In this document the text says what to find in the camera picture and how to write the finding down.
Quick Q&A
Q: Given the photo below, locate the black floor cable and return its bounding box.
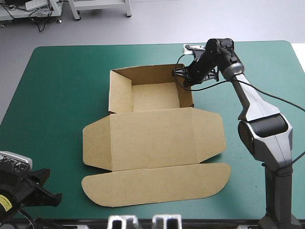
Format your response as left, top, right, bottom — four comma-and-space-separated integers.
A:
30, 14, 53, 33

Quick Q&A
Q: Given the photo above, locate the white frame table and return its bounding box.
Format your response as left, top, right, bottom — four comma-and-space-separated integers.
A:
68, 0, 133, 21

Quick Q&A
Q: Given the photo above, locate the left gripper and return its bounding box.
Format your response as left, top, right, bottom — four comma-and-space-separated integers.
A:
0, 167, 63, 208

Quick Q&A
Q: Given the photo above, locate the white equipment table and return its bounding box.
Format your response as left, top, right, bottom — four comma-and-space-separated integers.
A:
0, 0, 64, 27

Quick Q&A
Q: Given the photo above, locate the brown cardboard box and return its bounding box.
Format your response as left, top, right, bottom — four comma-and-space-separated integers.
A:
81, 63, 232, 208

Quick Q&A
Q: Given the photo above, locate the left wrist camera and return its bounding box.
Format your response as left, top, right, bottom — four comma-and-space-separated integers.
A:
0, 150, 33, 172

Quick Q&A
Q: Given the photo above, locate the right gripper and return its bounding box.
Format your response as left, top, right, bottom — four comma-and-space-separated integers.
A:
172, 49, 220, 88

